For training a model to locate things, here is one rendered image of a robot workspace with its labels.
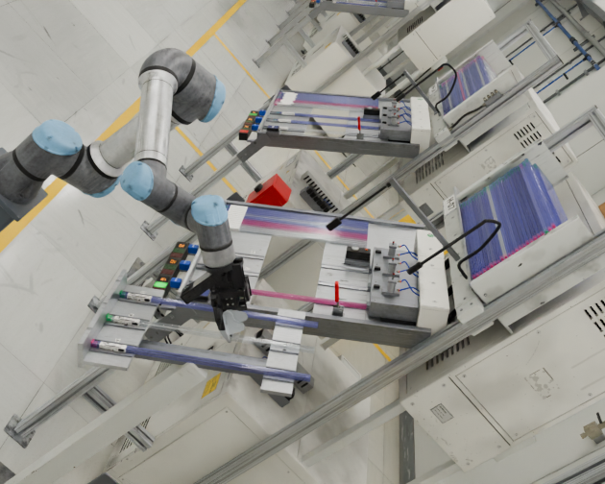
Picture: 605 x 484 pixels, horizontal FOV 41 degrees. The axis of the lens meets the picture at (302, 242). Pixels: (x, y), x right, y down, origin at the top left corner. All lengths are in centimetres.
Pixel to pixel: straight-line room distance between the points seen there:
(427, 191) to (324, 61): 334
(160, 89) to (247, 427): 106
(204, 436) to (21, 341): 75
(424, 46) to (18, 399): 483
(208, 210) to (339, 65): 511
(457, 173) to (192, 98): 177
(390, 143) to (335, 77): 329
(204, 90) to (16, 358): 121
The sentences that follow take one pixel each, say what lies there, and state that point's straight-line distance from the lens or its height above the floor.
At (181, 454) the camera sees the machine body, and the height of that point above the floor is 34.
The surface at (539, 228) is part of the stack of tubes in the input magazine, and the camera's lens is 220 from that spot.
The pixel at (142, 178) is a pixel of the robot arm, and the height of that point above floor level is 107.
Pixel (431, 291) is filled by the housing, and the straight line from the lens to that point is 229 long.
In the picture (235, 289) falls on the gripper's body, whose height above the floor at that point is 104.
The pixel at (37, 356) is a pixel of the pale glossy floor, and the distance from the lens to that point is 291.
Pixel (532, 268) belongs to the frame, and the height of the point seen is 154.
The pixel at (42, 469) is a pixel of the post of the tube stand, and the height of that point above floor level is 25.
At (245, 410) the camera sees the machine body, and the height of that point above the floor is 62.
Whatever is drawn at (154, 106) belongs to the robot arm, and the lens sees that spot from 193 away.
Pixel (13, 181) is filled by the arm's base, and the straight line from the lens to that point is 231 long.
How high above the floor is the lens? 188
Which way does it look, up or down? 21 degrees down
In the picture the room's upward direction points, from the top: 54 degrees clockwise
